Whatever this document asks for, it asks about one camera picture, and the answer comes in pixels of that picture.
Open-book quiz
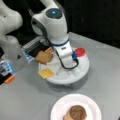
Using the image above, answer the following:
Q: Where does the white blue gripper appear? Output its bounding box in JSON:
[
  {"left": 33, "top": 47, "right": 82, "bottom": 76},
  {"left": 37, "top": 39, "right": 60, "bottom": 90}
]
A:
[{"left": 54, "top": 41, "right": 74, "bottom": 69}]

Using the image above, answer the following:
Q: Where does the yellow cheese slice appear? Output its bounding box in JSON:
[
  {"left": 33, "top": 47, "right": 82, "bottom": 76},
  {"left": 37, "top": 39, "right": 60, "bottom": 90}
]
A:
[{"left": 38, "top": 68, "right": 55, "bottom": 79}]

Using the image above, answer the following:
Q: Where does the brown round meat patty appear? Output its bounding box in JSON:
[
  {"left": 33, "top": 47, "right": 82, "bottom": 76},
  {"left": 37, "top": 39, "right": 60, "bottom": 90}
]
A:
[{"left": 70, "top": 105, "right": 87, "bottom": 120}]

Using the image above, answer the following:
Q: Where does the toasted bread slice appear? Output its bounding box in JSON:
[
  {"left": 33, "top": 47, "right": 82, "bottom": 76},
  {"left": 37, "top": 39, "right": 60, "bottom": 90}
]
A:
[
  {"left": 35, "top": 51, "right": 53, "bottom": 64},
  {"left": 63, "top": 112, "right": 74, "bottom": 120}
]

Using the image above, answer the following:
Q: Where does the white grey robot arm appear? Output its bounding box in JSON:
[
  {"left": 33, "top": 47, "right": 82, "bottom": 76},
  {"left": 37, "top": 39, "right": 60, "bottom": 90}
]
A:
[{"left": 0, "top": 0, "right": 73, "bottom": 69}]

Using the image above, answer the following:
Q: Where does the red tomato slice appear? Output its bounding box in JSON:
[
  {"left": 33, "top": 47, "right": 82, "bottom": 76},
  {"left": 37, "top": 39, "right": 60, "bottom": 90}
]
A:
[{"left": 75, "top": 48, "right": 86, "bottom": 57}]

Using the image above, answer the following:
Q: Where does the white divided round tray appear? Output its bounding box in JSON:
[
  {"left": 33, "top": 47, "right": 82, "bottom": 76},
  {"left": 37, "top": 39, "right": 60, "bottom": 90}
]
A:
[{"left": 37, "top": 48, "right": 89, "bottom": 85}]

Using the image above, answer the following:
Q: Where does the white paper plate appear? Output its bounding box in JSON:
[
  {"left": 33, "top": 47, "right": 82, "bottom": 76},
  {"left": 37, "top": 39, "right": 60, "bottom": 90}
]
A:
[{"left": 50, "top": 94, "right": 102, "bottom": 120}]

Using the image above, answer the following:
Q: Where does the blue orange background device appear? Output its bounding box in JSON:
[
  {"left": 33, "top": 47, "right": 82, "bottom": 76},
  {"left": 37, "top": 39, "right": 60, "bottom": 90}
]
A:
[{"left": 0, "top": 60, "right": 15, "bottom": 85}]

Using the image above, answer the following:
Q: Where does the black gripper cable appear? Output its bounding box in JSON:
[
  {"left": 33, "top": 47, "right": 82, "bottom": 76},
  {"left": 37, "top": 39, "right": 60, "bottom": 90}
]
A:
[{"left": 46, "top": 36, "right": 80, "bottom": 70}]

